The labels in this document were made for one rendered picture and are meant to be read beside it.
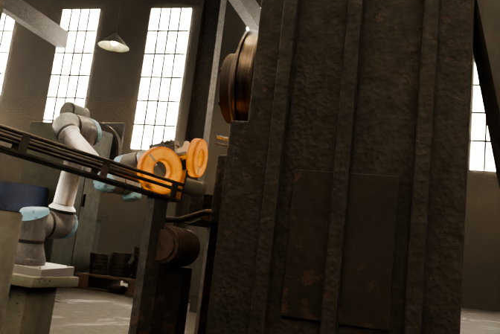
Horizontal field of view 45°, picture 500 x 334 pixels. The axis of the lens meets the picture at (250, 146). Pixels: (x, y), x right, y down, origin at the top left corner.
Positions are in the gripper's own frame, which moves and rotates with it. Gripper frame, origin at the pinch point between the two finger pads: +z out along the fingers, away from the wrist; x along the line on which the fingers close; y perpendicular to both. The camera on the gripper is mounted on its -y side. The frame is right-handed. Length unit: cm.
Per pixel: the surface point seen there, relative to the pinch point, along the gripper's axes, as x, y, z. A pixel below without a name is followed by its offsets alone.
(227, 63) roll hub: -10.3, 29.5, 20.1
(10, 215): -65, -24, -38
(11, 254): -63, -35, -41
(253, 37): -14, 35, 33
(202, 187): -31.1, -19.9, 10.7
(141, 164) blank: -49, -13, -2
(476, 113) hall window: 1000, 221, 236
